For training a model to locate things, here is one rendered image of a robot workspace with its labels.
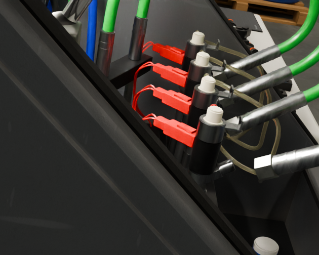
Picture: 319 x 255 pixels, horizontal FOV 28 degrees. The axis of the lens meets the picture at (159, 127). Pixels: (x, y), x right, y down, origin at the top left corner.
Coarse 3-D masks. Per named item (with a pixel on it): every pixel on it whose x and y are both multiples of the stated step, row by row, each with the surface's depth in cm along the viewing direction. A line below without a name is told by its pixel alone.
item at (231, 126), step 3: (228, 123) 65; (231, 123) 65; (234, 123) 65; (225, 126) 64; (228, 126) 64; (231, 126) 64; (234, 126) 64; (237, 126) 65; (225, 129) 64; (228, 129) 64; (231, 129) 64; (234, 129) 64; (237, 129) 64
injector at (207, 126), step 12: (204, 120) 64; (204, 132) 64; (216, 132) 63; (204, 144) 64; (216, 144) 64; (192, 156) 66; (204, 156) 65; (216, 156) 65; (192, 168) 66; (204, 168) 65; (216, 168) 66; (228, 168) 66; (204, 180) 66
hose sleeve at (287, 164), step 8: (288, 152) 54; (296, 152) 54; (304, 152) 53; (312, 152) 53; (272, 160) 55; (280, 160) 54; (288, 160) 54; (296, 160) 54; (304, 160) 53; (312, 160) 53; (280, 168) 54; (288, 168) 54; (296, 168) 54; (304, 168) 54
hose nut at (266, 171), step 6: (264, 156) 55; (270, 156) 55; (258, 162) 55; (264, 162) 55; (270, 162) 55; (258, 168) 55; (264, 168) 55; (270, 168) 55; (258, 174) 55; (264, 174) 55; (270, 174) 55; (276, 174) 55
